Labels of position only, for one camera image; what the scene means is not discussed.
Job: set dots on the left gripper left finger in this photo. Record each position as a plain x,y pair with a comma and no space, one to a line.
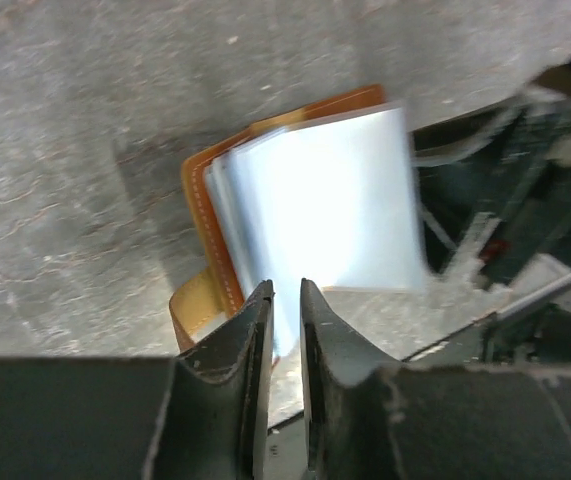
198,415

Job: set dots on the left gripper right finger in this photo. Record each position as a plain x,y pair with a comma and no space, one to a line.
490,401

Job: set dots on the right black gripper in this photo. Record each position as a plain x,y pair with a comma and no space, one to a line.
496,211

